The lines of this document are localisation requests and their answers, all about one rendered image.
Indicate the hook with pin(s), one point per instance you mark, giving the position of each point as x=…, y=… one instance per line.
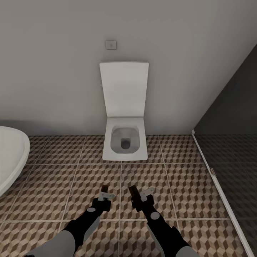
x=110, y=44

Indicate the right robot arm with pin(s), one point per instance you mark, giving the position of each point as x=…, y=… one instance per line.
x=169, y=240

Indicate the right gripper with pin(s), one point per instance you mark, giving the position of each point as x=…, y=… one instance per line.
x=139, y=205

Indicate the mousetrap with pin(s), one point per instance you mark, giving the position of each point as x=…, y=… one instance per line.
x=104, y=188
x=134, y=192

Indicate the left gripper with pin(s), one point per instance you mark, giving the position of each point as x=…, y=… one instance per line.
x=105, y=205

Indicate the shower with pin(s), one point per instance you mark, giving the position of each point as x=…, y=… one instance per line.
x=229, y=210

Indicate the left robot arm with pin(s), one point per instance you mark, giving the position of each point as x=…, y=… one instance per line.
x=75, y=234

